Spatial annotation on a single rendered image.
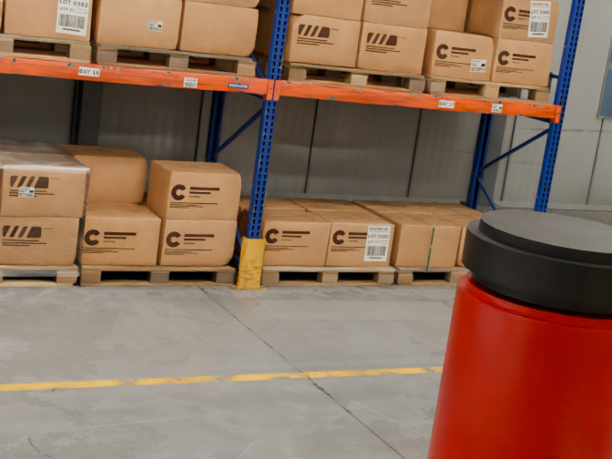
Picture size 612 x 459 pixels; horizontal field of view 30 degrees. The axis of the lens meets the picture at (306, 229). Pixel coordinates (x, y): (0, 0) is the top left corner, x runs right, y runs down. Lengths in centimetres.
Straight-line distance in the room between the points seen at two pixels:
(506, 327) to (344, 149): 1022
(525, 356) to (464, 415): 2
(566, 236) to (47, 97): 917
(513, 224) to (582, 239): 2
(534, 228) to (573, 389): 4
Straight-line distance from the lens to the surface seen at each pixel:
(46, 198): 815
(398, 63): 911
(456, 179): 1121
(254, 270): 874
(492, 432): 29
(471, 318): 29
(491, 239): 28
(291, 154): 1026
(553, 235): 29
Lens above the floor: 239
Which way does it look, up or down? 12 degrees down
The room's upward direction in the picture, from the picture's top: 8 degrees clockwise
